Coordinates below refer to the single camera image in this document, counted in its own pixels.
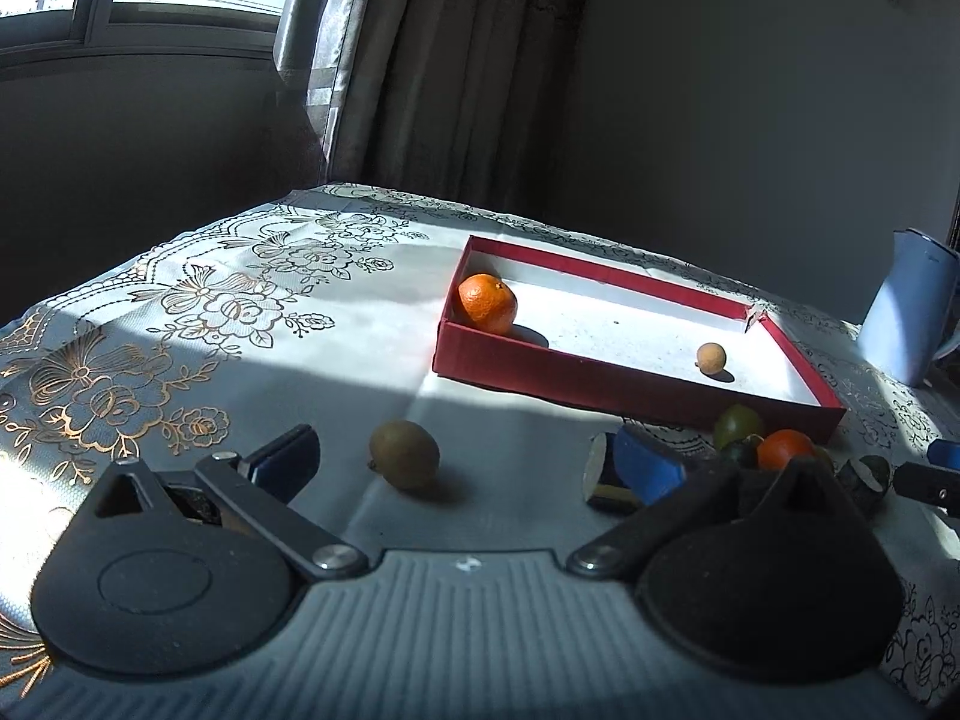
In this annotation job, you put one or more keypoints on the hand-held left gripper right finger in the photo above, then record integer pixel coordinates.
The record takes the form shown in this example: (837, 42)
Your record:
(649, 469)

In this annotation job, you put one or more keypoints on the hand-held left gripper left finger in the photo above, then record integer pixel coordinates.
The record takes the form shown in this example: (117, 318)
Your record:
(281, 459)

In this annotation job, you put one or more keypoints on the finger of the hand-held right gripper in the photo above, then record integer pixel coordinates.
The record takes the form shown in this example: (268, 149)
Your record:
(926, 484)

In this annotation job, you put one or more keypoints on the green cucumber piece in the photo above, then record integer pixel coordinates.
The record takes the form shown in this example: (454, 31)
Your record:
(866, 481)

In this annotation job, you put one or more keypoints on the dark green tomato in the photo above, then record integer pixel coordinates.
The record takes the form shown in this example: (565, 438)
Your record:
(739, 454)

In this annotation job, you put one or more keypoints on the red cardboard box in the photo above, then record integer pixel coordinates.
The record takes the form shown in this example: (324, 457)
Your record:
(600, 386)

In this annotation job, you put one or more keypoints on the light green tomato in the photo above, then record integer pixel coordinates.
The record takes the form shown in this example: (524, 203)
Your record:
(739, 420)

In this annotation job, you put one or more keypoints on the brown kiwi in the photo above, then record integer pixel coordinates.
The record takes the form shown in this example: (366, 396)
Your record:
(405, 454)

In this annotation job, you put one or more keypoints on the small brown longan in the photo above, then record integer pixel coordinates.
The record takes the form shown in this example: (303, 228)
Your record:
(711, 357)

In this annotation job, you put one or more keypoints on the orange round fruit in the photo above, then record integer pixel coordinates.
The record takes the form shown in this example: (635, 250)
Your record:
(784, 448)

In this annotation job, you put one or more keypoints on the floral white tablecloth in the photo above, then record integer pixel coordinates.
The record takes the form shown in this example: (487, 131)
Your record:
(225, 315)

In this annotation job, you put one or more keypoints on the light blue kettle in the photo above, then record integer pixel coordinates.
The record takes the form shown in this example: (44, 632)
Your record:
(904, 315)

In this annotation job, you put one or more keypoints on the orange mandarin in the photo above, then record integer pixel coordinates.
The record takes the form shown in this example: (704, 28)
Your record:
(487, 304)

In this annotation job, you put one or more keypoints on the patterned curtain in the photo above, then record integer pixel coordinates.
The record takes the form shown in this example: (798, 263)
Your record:
(420, 52)

